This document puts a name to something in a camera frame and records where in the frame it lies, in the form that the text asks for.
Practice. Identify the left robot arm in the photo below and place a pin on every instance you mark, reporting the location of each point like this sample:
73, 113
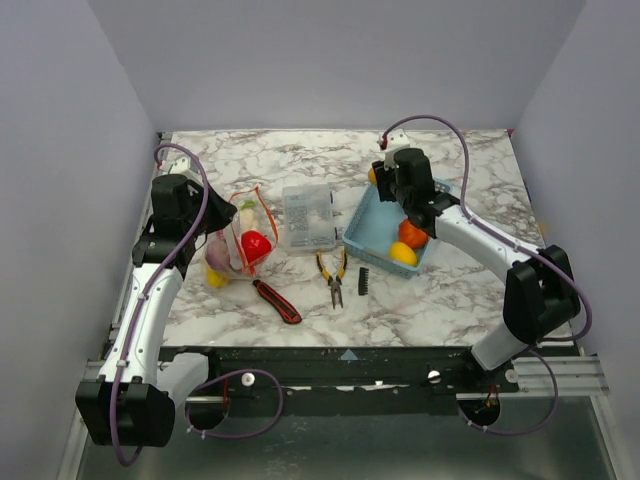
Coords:
133, 400

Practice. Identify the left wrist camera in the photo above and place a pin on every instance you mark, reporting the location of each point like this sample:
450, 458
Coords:
184, 165

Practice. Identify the yellow handled pliers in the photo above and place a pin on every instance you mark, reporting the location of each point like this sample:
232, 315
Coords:
334, 281

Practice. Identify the orange small pumpkin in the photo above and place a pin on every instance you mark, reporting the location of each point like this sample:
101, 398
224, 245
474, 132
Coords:
412, 236

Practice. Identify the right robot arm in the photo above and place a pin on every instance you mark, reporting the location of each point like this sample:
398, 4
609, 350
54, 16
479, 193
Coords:
538, 295

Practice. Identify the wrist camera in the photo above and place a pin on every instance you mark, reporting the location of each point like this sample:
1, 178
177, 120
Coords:
392, 142
184, 165

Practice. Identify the light blue plastic basket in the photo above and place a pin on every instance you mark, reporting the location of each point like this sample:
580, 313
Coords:
373, 229

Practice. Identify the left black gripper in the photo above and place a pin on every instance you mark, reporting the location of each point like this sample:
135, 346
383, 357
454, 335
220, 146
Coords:
224, 211

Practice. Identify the yellow lemon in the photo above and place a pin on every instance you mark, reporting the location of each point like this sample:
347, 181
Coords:
402, 253

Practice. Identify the black bit holder strip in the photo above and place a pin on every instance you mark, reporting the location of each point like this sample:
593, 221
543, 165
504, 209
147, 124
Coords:
363, 281

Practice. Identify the red apple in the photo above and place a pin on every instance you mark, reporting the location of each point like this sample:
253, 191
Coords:
255, 246

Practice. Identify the red black utility knife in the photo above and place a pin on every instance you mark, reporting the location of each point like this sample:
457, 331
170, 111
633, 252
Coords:
284, 308

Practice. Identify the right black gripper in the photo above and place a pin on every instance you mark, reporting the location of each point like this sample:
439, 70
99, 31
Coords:
382, 181

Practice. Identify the clear zip top bag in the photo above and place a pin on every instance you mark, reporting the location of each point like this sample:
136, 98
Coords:
239, 250

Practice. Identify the clear plastic screw box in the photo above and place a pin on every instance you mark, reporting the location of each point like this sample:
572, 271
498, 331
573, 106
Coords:
308, 220

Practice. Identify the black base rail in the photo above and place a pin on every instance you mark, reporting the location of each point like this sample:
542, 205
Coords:
342, 381

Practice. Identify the white cauliflower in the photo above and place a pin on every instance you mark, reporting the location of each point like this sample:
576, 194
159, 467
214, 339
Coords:
247, 217

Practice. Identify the purple onion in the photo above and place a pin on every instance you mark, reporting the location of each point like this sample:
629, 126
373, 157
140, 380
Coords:
217, 255

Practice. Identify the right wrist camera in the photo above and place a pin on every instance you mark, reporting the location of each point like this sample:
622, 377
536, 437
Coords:
392, 142

